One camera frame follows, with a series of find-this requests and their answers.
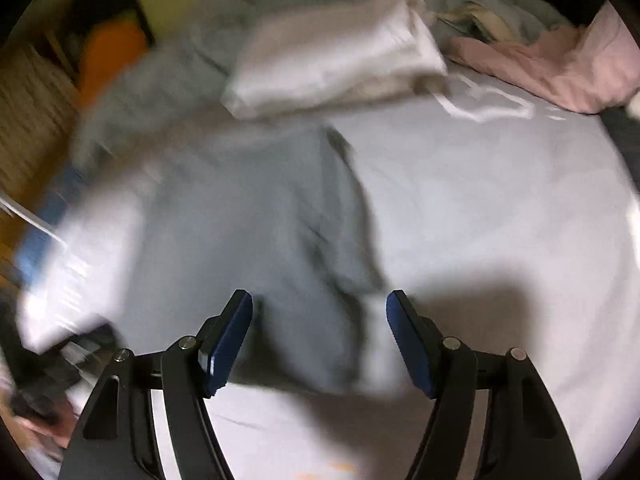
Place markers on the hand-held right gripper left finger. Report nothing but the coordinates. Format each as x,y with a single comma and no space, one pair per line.
227,345

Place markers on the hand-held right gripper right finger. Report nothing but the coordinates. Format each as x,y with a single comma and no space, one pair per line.
410,345

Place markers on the grey monster print t-shirt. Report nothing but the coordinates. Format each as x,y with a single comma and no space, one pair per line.
260,220

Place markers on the blue patterned pillow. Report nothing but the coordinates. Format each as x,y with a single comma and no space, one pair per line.
55,210

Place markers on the grey printed bed sheet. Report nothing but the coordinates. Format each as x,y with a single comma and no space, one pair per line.
500,210

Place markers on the light blue duvet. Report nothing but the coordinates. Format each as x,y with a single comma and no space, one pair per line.
165,85

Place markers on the dark grey garment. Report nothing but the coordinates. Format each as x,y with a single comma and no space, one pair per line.
625,145

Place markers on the white folded cloth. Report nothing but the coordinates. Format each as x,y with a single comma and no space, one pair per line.
330,60

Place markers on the orange carrot plush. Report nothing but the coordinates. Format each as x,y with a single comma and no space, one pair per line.
110,60

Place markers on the pink garment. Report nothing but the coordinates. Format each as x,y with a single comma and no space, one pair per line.
565,70

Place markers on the white garment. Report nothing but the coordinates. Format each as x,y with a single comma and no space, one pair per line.
635,105

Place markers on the cream garment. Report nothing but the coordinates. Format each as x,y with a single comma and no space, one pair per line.
480,20

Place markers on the black printed pillow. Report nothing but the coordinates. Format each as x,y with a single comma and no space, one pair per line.
100,0

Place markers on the wooden bed frame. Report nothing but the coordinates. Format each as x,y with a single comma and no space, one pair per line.
25,160

